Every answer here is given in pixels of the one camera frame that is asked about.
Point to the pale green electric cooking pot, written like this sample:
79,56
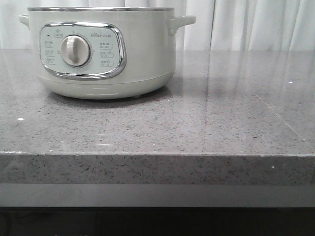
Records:
104,52

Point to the white curtain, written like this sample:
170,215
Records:
221,25

